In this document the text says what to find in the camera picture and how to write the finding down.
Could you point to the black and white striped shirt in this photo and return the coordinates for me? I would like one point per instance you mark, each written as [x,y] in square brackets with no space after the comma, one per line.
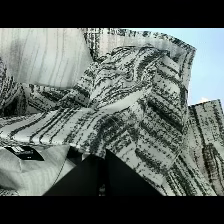
[126,100]

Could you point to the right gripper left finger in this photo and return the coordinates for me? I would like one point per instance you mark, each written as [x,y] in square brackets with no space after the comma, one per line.
[80,180]

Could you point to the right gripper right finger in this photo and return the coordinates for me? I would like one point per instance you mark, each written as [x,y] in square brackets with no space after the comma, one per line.
[126,180]

